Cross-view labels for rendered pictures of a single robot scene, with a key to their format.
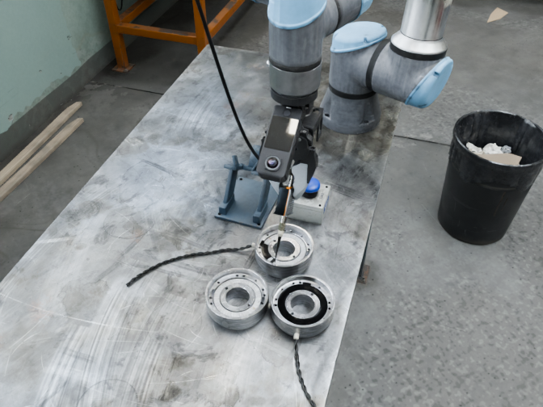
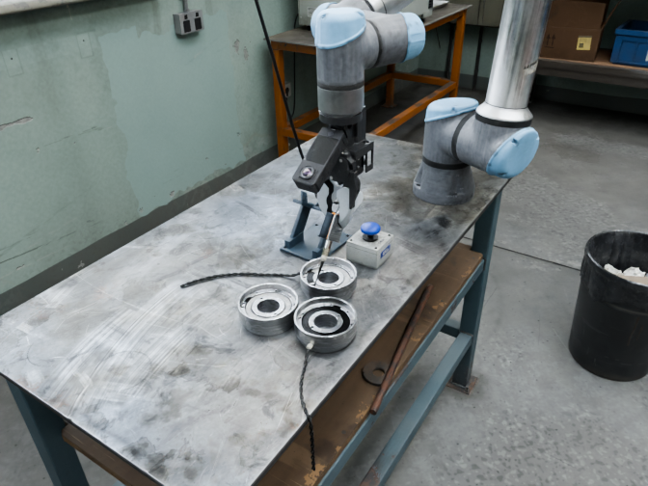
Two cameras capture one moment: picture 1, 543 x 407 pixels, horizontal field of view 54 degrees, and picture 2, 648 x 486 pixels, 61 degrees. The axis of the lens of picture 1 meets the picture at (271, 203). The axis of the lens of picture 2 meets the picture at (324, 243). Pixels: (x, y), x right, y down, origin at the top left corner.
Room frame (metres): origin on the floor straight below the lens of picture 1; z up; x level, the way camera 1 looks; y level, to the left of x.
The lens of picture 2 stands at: (-0.16, -0.25, 1.43)
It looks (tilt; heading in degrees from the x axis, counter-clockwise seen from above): 32 degrees down; 16
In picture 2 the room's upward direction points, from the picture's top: 1 degrees counter-clockwise
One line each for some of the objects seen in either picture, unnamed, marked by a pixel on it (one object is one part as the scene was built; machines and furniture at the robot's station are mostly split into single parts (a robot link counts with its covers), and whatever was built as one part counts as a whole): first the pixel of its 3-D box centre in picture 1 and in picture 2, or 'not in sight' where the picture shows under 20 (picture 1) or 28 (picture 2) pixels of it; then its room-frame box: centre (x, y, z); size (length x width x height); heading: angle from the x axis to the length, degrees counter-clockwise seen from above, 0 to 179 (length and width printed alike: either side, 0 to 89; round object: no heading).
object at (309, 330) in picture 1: (302, 307); (325, 325); (0.52, -0.05, 0.82); 0.10 x 0.10 x 0.04
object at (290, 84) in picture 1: (292, 73); (338, 97); (0.70, -0.03, 1.15); 0.08 x 0.08 x 0.05
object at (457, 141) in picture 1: (486, 181); (624, 308); (1.54, -0.82, 0.21); 0.34 x 0.34 x 0.43
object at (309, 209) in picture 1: (309, 199); (371, 245); (0.78, -0.08, 0.82); 0.08 x 0.07 x 0.05; 162
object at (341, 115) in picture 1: (351, 98); (445, 173); (1.11, -0.19, 0.85); 0.15 x 0.15 x 0.10
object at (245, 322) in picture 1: (237, 300); (268, 310); (0.54, 0.06, 0.82); 0.10 x 0.10 x 0.04
